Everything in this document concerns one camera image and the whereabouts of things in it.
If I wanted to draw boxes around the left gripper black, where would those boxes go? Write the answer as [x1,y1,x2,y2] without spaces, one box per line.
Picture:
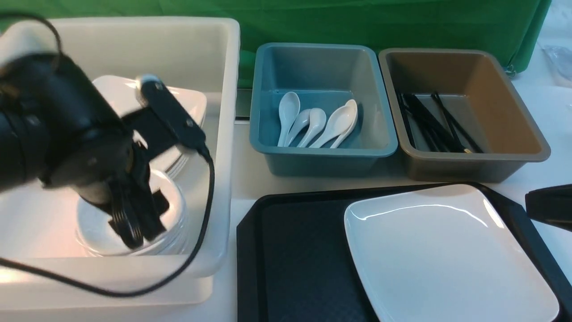
[74,143,170,250]

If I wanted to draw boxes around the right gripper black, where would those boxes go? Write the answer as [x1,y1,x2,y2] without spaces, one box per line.
[525,185,572,232]

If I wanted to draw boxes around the white bowl tray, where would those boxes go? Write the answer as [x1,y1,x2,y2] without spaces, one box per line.
[76,169,187,257]

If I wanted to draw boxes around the large white rice plate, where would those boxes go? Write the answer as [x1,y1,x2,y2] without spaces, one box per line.
[345,185,560,322]

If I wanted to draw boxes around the white ceramic spoon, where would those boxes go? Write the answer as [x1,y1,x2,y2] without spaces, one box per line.
[309,105,358,148]

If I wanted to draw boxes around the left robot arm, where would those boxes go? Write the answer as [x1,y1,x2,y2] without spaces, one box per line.
[1,53,168,249]

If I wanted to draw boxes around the stack of white bowls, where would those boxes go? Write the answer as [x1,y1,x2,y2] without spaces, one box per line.
[75,196,186,257]

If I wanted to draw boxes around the large white plastic tub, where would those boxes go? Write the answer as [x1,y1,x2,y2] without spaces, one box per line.
[0,17,240,310]

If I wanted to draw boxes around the stack of white square plates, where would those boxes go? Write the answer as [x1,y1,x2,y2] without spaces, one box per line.
[92,75,208,179]

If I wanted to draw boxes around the bundle of black chopsticks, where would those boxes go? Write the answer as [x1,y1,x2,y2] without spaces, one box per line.
[396,91,484,153]

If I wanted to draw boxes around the brown plastic bin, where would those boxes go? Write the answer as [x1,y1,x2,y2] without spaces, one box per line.
[379,48,551,183]

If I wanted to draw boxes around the clear plastic bag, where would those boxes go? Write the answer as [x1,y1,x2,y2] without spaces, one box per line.
[541,44,572,88]

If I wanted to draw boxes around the black serving tray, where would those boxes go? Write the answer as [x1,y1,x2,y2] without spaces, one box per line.
[237,182,571,322]

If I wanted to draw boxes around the green backdrop cloth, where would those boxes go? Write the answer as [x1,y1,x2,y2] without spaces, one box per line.
[1,0,551,88]

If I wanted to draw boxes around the white spoon far left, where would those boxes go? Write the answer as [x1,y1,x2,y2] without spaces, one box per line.
[277,92,300,147]

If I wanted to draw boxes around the teal plastic bin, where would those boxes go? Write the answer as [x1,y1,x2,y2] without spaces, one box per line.
[249,43,399,177]

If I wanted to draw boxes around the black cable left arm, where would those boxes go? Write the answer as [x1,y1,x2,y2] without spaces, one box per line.
[0,11,215,298]

